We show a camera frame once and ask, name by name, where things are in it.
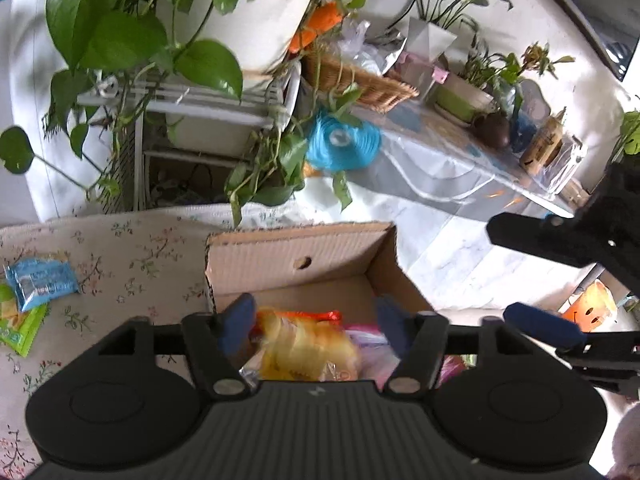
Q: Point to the white angular plant pot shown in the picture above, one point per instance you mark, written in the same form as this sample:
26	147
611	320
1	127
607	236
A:
430	37

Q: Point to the white plant rack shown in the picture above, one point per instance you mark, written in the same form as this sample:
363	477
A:
200	100

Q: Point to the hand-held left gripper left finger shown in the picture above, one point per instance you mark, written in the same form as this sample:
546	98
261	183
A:
240	320

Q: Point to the wicker basket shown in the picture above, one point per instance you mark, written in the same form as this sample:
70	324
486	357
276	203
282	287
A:
370	90

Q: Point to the green plant pot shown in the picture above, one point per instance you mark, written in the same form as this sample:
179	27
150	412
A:
462	100

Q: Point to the table with clear cover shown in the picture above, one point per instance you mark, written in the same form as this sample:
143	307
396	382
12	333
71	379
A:
440	155

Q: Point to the large white plant pot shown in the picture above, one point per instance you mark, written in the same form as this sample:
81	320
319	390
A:
250	25

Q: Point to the purple snack packet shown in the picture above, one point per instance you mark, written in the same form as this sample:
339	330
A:
370	355

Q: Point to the red snack packet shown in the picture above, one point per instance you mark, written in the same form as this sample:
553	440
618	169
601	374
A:
330	316

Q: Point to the small white plant pot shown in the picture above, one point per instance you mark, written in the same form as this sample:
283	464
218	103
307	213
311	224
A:
210	137

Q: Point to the orange smiley bag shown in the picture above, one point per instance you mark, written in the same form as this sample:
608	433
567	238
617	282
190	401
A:
592	307

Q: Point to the blue snack packet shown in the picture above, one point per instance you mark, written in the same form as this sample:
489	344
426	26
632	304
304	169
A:
42	282

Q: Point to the amber bottle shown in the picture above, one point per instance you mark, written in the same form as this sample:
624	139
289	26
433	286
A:
542	140

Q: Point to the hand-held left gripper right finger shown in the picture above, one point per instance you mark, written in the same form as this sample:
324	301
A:
390	320

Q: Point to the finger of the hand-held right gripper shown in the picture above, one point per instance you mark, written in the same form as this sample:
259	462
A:
530	237
545	322

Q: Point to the floral tablecloth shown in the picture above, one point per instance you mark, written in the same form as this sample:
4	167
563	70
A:
125	270

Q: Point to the pothos plant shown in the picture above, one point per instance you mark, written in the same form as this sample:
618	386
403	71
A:
100	35

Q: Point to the small leafy plant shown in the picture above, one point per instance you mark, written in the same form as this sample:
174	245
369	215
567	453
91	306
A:
510	67

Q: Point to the green snack packet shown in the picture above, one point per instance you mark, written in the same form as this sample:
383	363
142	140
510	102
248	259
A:
22	330

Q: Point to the blue ruffled object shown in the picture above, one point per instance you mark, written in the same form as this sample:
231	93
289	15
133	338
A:
345	142

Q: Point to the clear plastic box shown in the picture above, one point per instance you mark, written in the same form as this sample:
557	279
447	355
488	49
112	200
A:
567	165

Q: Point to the cardboard box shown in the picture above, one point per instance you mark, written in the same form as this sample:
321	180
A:
325	285

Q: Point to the brown round pot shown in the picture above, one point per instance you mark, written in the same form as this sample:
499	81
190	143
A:
492	130

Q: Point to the yellow snack packet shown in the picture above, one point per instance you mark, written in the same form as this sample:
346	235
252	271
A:
300	345

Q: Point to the orange plastic bag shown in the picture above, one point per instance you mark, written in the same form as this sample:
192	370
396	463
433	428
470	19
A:
320	25

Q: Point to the dark screen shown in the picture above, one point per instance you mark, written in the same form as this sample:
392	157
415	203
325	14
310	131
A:
600	10

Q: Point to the white plastic bag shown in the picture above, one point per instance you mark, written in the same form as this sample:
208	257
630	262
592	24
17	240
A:
365	47

